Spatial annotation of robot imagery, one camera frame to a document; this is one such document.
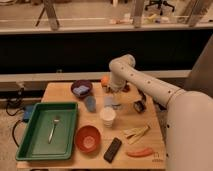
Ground blue power box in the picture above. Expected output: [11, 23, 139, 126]
[22, 105, 34, 122]

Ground black office chair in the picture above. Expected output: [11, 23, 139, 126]
[145, 0, 175, 16]

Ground purple bowl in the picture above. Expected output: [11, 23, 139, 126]
[71, 80, 93, 98]

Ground black remote control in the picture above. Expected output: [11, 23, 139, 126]
[103, 138, 122, 163]

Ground light blue towel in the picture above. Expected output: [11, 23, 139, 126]
[104, 96, 122, 110]

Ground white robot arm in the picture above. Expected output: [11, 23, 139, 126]
[109, 54, 213, 171]

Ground orange toy fruit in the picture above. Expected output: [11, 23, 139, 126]
[101, 75, 109, 87]

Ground metal spoon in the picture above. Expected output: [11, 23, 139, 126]
[48, 116, 60, 144]

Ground blue sponge in bowl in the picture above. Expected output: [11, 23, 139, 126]
[73, 85, 89, 95]

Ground blue plastic cup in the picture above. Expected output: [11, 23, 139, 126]
[84, 96, 96, 112]

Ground purple toy grapes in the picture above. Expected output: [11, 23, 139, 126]
[106, 83, 130, 93]

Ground orange toy carrot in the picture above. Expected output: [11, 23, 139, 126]
[126, 148, 154, 157]

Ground white paper cup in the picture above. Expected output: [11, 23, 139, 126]
[100, 107, 116, 127]

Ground orange plastic bowl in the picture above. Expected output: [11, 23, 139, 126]
[75, 125, 101, 154]

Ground green plastic tray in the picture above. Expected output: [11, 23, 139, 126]
[16, 102, 78, 161]

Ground black cable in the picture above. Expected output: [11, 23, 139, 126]
[4, 87, 26, 148]

